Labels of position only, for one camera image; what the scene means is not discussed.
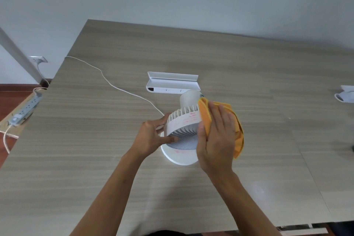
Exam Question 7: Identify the person's left hand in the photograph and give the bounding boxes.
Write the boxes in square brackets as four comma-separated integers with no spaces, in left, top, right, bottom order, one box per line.
[130,113,175,159]

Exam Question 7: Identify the person's right hand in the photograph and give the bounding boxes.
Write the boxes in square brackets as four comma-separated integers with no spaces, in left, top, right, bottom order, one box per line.
[196,101,237,181]

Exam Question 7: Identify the orange microfiber cloth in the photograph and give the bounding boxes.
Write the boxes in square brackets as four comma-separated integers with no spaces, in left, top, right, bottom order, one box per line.
[198,97,245,159]

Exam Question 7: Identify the white fan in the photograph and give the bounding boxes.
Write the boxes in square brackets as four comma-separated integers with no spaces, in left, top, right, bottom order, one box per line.
[160,90,211,166]

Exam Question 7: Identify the person's right forearm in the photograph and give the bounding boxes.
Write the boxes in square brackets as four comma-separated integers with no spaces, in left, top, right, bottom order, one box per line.
[213,172,282,236]

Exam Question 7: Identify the person's left forearm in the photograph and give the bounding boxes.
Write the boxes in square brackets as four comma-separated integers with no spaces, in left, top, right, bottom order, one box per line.
[69,151,150,236]

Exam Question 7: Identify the person's dark shorts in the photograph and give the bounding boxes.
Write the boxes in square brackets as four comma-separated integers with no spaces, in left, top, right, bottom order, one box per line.
[143,229,188,236]

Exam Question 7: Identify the white desk socket tray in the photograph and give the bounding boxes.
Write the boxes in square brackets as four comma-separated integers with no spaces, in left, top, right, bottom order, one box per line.
[334,85,354,104]
[146,71,201,95]

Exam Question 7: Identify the white power strip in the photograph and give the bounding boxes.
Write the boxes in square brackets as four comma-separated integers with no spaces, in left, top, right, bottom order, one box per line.
[8,91,42,126]

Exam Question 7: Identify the light wooden board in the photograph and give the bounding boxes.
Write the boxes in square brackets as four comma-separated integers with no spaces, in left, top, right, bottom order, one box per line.
[0,89,48,139]

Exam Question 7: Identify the white vertical pipe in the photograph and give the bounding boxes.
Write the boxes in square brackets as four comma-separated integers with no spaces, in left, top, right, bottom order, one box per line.
[0,27,45,84]

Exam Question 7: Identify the white fan power cable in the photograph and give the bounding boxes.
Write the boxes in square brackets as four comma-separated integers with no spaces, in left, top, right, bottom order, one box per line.
[65,56,165,117]

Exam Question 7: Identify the white power strip cord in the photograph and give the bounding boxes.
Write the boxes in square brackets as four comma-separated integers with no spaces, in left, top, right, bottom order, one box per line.
[32,61,50,93]

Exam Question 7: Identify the white floor cable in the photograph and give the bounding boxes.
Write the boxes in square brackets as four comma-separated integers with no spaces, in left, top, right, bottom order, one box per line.
[3,124,20,154]

